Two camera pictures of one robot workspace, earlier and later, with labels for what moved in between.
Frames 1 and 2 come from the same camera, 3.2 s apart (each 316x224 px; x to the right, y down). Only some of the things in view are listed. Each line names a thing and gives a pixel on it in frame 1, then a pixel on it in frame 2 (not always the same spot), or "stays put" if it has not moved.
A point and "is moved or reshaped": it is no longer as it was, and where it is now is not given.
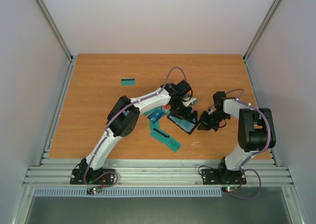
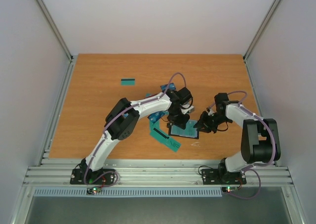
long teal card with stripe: [156, 132] stays put
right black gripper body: [211, 117] stays put
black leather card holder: [186, 124] is moved or reshaped
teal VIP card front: [170, 142] stays put
